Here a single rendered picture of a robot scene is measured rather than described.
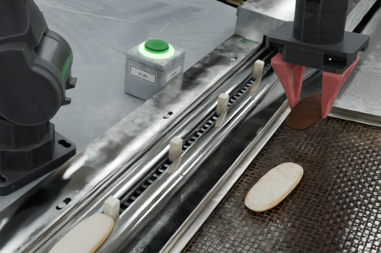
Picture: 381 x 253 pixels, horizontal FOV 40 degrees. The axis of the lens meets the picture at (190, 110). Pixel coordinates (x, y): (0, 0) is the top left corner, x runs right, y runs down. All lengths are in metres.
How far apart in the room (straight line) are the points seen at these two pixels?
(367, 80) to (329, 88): 0.44
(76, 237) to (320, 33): 0.34
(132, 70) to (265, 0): 0.33
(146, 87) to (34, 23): 0.28
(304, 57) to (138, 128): 0.25
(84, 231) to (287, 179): 0.23
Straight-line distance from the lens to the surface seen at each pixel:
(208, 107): 0.79
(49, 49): 0.63
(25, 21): 0.59
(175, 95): 0.79
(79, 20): 1.10
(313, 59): 0.60
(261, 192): 0.57
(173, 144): 0.68
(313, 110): 0.65
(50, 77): 0.59
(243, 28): 1.00
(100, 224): 0.58
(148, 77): 0.82
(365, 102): 0.97
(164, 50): 0.82
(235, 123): 0.75
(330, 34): 0.60
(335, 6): 0.59
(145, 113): 0.74
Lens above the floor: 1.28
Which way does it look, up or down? 33 degrees down
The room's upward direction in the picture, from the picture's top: 8 degrees clockwise
